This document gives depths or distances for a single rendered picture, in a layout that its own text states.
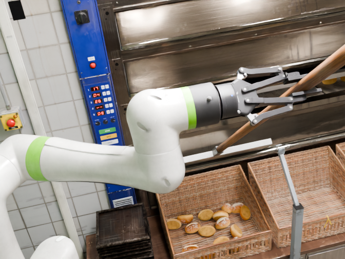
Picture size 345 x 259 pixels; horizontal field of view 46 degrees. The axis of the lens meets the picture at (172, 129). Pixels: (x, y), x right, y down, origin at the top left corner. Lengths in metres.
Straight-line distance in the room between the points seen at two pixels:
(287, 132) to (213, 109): 1.79
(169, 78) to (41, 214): 1.12
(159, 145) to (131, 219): 1.53
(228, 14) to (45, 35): 0.91
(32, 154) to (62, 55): 1.09
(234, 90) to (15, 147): 0.58
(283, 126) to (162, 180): 1.79
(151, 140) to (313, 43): 1.73
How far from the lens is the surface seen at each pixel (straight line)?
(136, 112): 0.83
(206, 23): 2.14
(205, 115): 0.85
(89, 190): 2.50
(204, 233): 2.46
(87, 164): 0.98
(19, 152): 1.10
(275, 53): 2.35
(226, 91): 0.87
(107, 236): 2.30
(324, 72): 0.86
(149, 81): 2.17
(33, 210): 2.58
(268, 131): 2.57
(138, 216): 2.36
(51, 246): 1.39
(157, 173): 0.87
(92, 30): 2.03
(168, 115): 0.83
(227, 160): 2.08
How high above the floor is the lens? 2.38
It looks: 31 degrees down
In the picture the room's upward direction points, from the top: 7 degrees counter-clockwise
